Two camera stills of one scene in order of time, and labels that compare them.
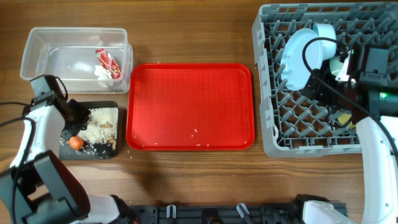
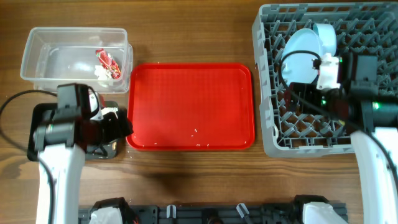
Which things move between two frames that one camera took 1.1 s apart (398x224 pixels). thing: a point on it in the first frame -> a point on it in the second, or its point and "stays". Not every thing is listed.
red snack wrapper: (106, 60) stays
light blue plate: (294, 70) stays
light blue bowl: (328, 48) stays
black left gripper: (84, 114) -> (113, 120)
